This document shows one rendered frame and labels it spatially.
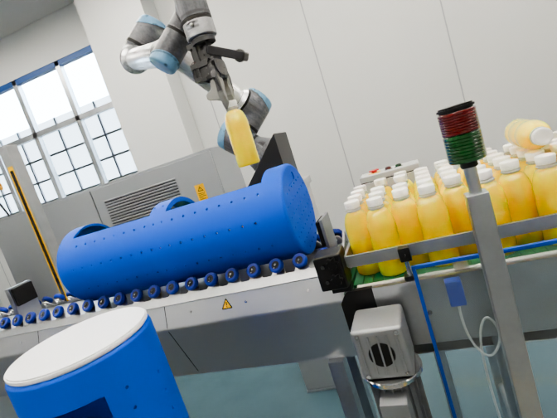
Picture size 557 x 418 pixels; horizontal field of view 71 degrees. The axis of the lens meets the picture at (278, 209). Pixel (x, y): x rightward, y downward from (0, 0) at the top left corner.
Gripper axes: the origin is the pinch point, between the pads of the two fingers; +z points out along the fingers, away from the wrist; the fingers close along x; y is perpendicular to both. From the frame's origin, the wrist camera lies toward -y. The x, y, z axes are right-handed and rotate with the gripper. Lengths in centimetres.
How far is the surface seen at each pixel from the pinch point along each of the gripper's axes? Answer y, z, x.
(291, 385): 48, 146, -72
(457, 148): -53, 26, 38
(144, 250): 38, 34, 13
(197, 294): 27, 53, 11
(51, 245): 130, 29, -33
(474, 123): -57, 22, 38
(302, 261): -11, 49, 11
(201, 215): 15.1, 28.5, 11.3
